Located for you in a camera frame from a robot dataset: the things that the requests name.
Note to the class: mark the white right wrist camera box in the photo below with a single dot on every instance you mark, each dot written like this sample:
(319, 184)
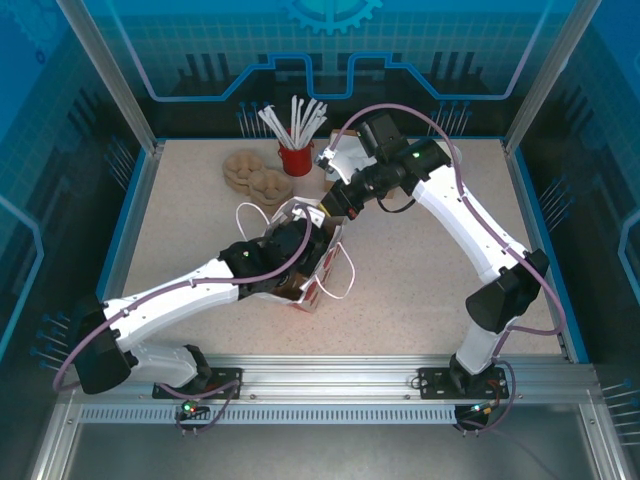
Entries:
(335, 162)

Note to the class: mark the red metal straw bucket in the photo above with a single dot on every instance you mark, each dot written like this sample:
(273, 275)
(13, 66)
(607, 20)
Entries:
(296, 160)

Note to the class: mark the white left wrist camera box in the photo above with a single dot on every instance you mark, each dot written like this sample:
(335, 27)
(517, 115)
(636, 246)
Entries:
(315, 216)

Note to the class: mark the small LED circuit board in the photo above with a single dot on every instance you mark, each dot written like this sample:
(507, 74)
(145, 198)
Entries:
(190, 407)
(482, 409)

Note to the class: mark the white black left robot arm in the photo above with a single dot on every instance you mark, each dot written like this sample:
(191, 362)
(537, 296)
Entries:
(175, 300)

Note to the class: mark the aluminium front rail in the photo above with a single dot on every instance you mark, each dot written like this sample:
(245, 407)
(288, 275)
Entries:
(325, 375)

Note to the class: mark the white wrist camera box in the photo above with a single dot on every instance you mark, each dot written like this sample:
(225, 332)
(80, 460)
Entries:
(315, 216)
(335, 162)

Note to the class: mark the aluminium frame post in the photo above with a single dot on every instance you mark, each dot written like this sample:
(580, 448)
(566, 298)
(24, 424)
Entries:
(545, 75)
(112, 75)

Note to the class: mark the grey metal lower shelf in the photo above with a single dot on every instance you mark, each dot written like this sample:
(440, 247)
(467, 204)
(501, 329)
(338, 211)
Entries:
(325, 450)

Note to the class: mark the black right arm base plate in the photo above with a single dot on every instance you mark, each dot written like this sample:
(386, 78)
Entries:
(430, 382)

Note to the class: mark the blue table side border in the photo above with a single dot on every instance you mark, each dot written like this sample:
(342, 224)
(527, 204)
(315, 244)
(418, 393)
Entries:
(119, 225)
(542, 225)

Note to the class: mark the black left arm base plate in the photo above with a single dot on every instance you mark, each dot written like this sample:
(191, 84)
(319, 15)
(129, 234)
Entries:
(225, 385)

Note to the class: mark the stack of pulp cup carriers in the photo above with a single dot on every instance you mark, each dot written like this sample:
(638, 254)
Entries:
(250, 172)

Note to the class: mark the red white paper gift bag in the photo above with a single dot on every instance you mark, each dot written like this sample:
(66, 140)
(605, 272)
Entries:
(325, 270)

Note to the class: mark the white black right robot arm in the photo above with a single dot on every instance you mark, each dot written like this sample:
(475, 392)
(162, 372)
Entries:
(465, 220)

